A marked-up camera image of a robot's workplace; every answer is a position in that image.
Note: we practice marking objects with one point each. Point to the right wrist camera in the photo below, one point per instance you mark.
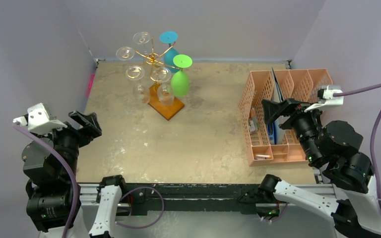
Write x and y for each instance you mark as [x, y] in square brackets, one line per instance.
[326, 98]

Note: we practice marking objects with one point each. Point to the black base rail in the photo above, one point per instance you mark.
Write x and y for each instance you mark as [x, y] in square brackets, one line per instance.
[246, 199]

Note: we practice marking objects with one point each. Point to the orange plastic file organizer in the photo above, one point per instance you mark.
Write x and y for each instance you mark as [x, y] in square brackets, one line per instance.
[300, 84]

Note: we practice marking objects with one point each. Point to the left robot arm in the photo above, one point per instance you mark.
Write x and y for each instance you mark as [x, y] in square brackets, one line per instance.
[50, 162]

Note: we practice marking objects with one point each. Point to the green plastic goblet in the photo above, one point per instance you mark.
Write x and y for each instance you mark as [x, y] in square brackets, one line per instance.
[180, 80]

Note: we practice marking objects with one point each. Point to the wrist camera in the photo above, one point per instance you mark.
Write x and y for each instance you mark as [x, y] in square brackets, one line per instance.
[40, 119]
[326, 98]

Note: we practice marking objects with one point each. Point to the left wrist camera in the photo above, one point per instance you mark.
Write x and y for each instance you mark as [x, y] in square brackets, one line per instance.
[40, 119]

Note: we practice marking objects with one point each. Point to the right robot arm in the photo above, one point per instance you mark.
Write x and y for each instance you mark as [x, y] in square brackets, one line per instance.
[335, 147]

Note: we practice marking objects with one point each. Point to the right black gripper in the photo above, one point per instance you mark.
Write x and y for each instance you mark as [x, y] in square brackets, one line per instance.
[290, 113]

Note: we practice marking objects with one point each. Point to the blue plastic goblet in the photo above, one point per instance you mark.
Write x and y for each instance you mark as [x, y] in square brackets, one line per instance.
[169, 38]

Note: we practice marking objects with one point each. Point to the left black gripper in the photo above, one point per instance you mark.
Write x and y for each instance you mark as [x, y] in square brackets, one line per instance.
[91, 128]

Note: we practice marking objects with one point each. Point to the gold wire wine glass rack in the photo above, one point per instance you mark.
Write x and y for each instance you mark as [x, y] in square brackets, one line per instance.
[149, 63]

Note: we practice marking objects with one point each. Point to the clear wine glass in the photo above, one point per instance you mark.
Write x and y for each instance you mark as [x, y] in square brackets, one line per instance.
[142, 39]
[125, 53]
[140, 91]
[161, 77]

